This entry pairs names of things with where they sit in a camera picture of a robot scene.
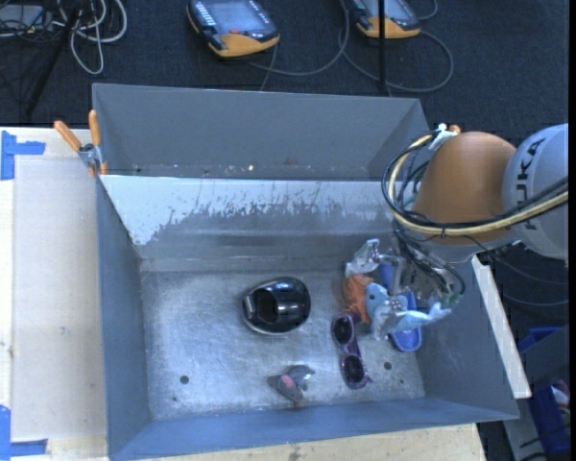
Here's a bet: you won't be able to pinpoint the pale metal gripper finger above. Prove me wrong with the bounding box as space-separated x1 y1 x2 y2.
366 282 411 342
344 238 396 279

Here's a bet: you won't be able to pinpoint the grey metal bin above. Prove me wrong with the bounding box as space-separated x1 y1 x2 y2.
90 83 533 461

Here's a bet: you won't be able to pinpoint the black glossy cup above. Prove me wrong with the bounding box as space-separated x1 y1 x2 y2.
241 276 313 336

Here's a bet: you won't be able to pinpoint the purple sunglasses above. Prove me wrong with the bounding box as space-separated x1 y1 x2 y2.
329 312 373 391

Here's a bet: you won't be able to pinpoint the grey and pink toy animal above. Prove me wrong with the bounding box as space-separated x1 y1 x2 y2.
266 364 317 409

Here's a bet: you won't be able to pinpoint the orange fuzzy toy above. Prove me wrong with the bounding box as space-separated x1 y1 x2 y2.
340 274 376 327

